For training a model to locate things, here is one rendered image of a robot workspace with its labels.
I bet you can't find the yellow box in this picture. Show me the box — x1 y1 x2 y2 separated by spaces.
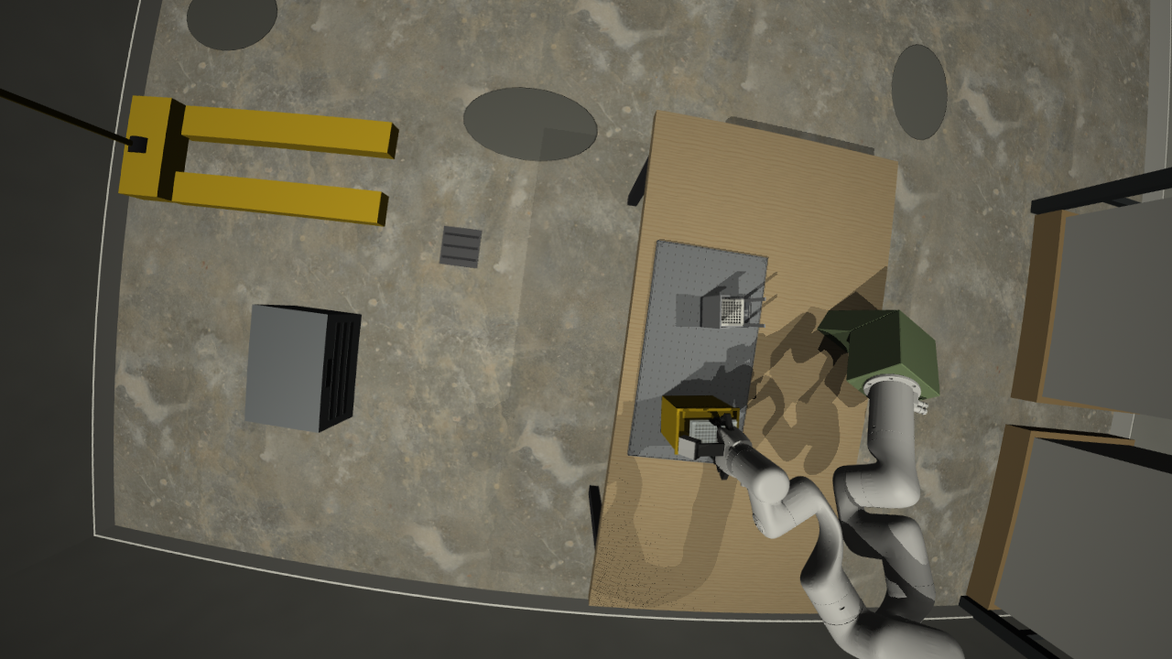
661 395 740 455

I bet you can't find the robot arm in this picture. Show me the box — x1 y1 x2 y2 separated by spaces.
725 373 965 659

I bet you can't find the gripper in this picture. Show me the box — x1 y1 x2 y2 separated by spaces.
709 413 752 480

